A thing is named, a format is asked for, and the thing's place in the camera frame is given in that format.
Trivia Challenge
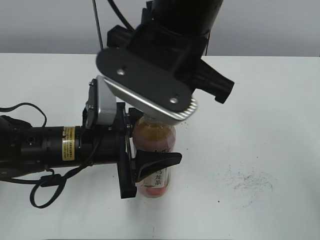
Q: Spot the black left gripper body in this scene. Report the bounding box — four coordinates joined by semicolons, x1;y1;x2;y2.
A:
80;102;138;200

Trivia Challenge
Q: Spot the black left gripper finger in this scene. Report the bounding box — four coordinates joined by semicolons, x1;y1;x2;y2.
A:
127;107;144;125
134;150;182;183

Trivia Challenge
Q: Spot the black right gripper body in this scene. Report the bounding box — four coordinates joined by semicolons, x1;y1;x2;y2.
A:
107;20;235;103

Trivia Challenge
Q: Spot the peach oolong tea bottle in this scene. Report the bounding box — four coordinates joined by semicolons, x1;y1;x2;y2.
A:
132;115;176;198

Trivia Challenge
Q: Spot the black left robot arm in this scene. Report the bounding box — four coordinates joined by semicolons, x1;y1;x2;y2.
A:
0;102;182;199

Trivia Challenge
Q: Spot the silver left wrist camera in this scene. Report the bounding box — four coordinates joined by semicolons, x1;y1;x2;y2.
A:
82;75;117;129

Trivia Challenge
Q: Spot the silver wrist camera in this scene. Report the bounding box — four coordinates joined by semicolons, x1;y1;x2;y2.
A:
82;75;117;129
95;46;200;126

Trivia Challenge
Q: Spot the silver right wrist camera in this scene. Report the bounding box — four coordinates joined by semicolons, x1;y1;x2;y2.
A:
95;46;200;126

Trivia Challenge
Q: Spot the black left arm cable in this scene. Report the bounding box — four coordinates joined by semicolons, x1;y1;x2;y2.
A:
0;101;85;208

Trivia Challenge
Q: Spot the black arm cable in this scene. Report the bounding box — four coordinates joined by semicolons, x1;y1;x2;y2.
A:
107;0;137;31
0;101;85;208

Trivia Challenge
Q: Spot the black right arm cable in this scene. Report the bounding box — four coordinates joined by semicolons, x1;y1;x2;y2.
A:
107;0;137;31

